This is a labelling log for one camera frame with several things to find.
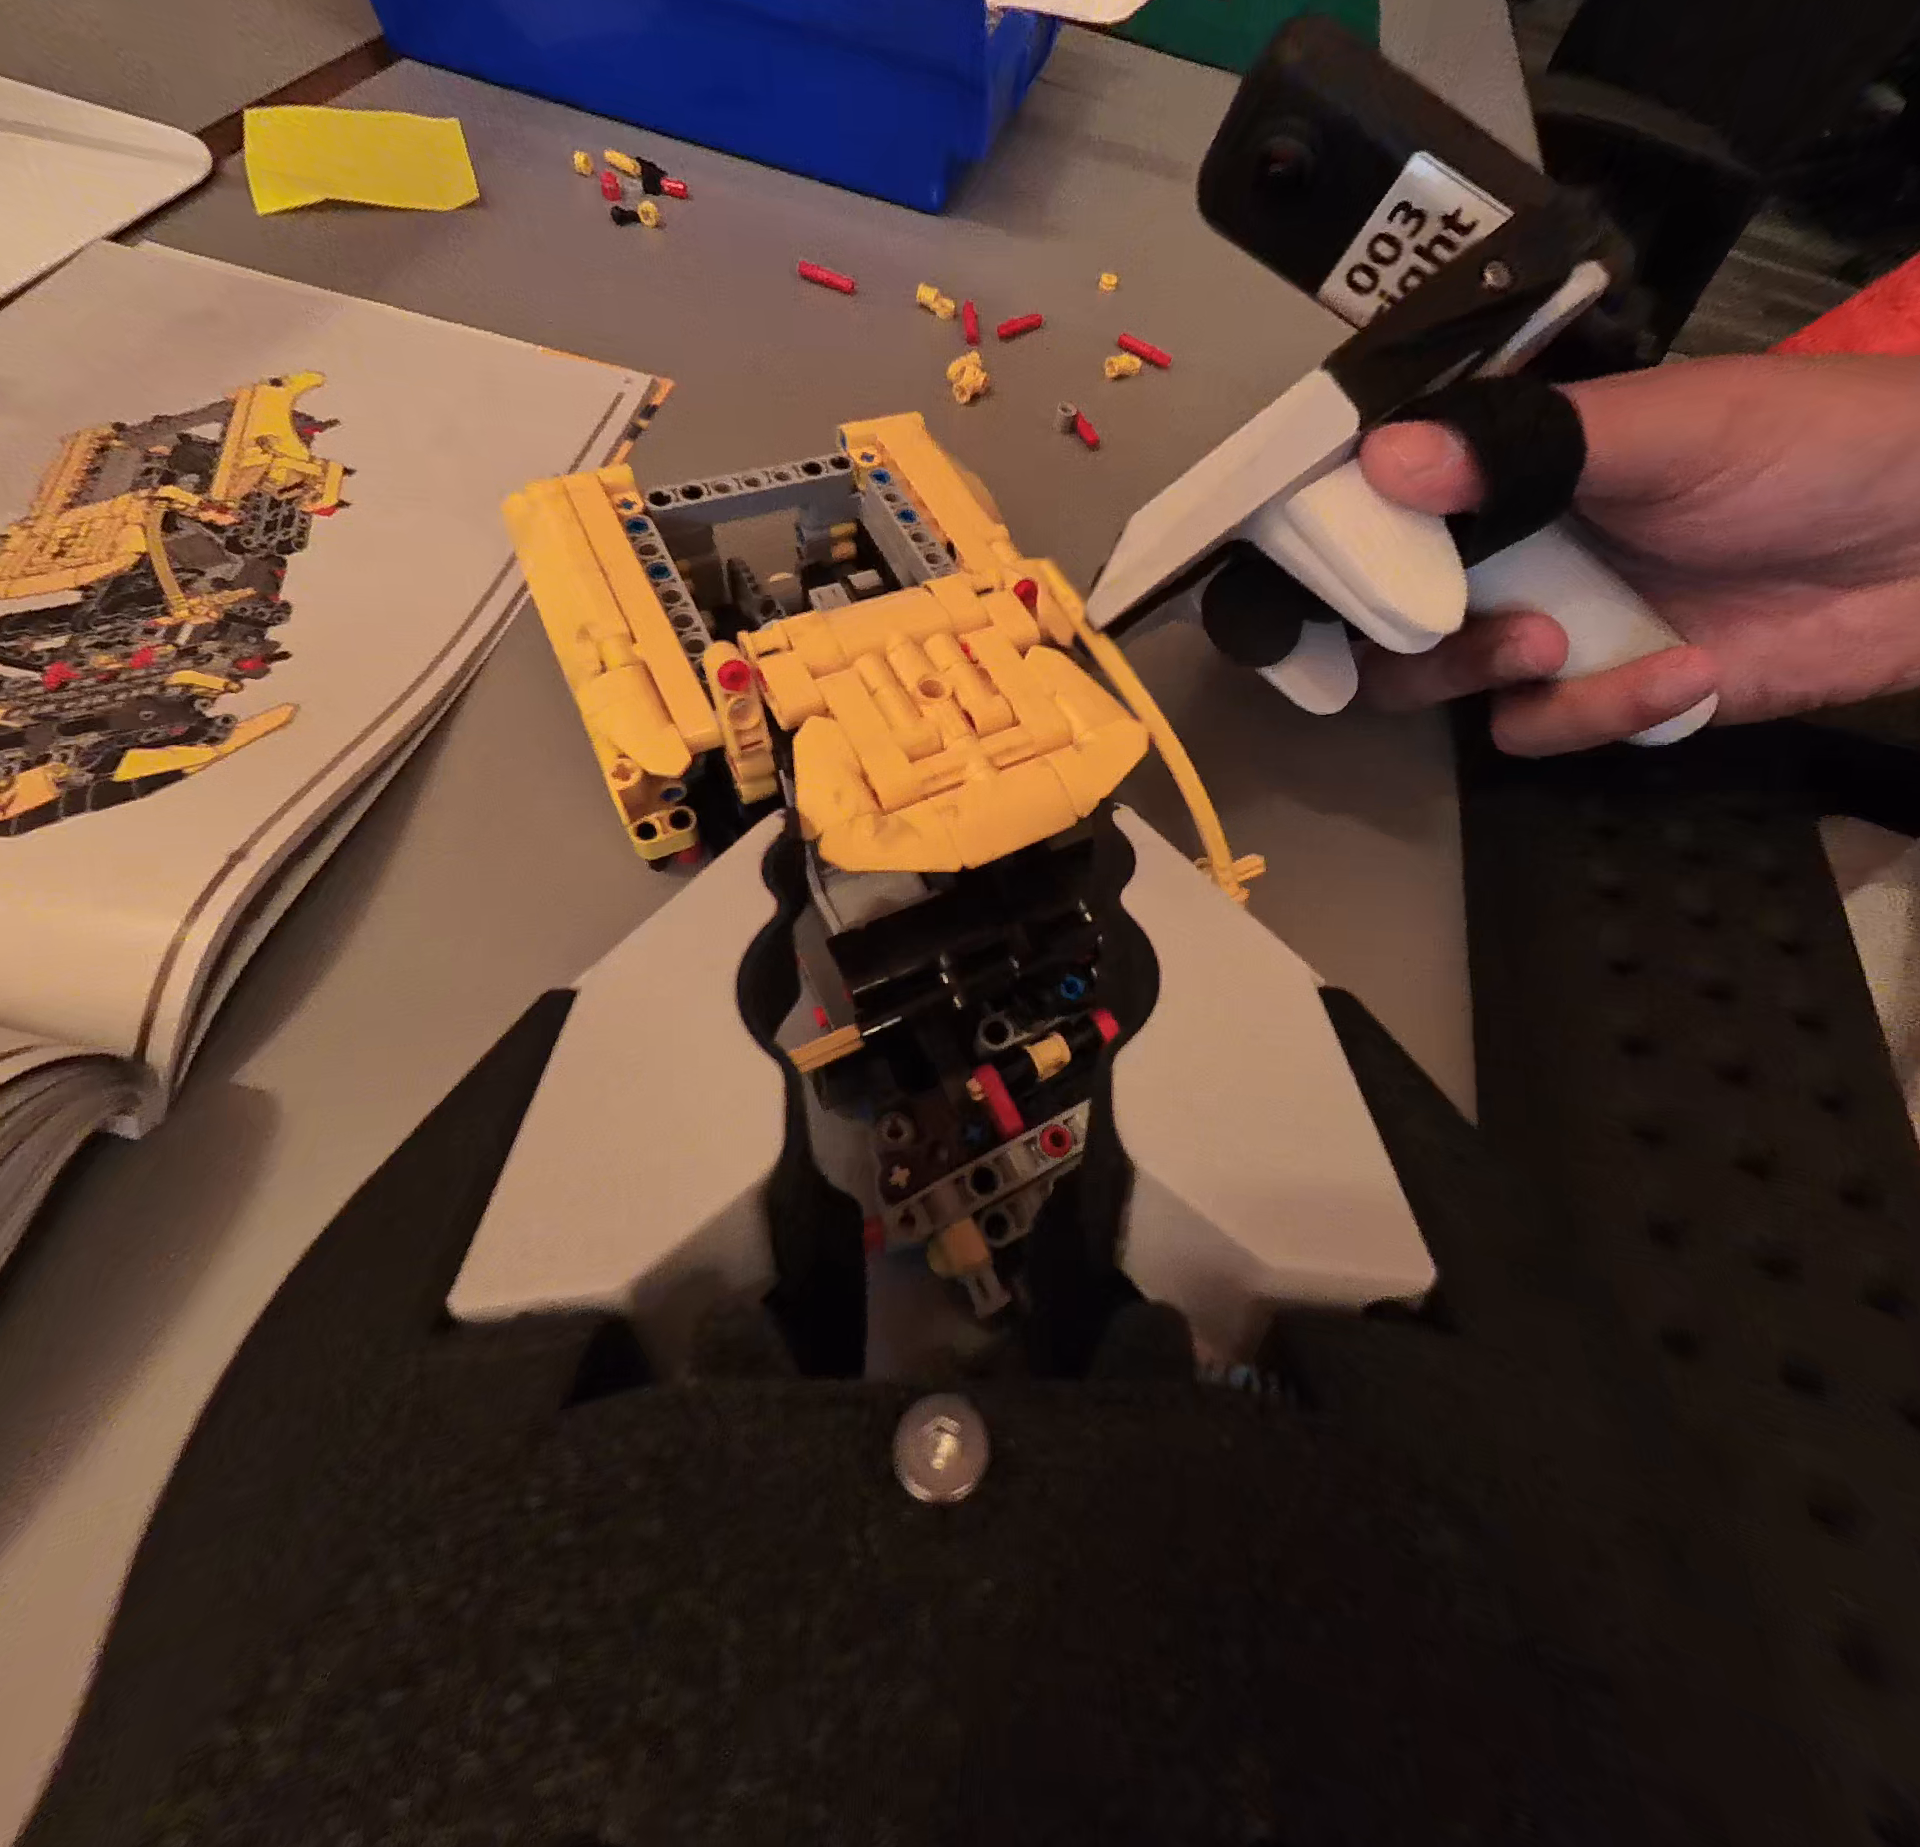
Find person's right hand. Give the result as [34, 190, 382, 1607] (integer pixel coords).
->
[1348, 353, 1920, 757]

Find green desk mat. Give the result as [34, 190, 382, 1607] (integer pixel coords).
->
[1105, 0, 1384, 76]

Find white sign stand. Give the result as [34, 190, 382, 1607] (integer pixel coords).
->
[0, 77, 214, 300]

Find yellow paper sheet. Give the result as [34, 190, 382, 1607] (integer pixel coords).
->
[242, 107, 482, 218]

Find person's white shirt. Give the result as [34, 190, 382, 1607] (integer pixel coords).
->
[1819, 816, 1920, 1118]

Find blue plastic bin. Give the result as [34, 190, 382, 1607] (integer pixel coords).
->
[344, 0, 1085, 214]

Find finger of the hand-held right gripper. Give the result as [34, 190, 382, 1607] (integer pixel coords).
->
[1082, 369, 1364, 637]

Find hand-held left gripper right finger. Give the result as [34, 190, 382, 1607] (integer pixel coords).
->
[1026, 805, 1441, 1376]

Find yellow toy brick car model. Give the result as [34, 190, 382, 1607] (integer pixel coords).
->
[504, 411, 1156, 1315]

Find instruction booklet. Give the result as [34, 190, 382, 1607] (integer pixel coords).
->
[0, 240, 678, 1265]

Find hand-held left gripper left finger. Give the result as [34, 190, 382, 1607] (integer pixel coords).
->
[446, 813, 871, 1376]

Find black office chair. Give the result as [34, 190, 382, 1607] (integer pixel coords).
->
[1526, 0, 1920, 367]

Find yellow axle with black connector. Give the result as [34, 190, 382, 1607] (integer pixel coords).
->
[1069, 610, 1245, 890]

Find grey desk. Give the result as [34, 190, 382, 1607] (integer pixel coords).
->
[0, 0, 1545, 1805]

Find scattered small brick pins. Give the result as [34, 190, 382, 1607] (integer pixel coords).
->
[914, 269, 1178, 453]

